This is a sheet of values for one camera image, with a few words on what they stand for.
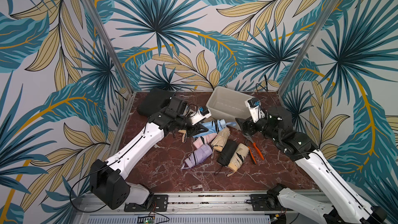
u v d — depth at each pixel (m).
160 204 0.73
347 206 0.38
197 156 0.84
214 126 0.70
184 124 0.62
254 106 0.56
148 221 0.72
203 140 0.90
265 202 0.73
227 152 0.87
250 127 0.59
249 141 0.93
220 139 0.90
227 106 1.11
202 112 0.62
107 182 0.39
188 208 0.73
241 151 0.86
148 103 1.13
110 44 0.91
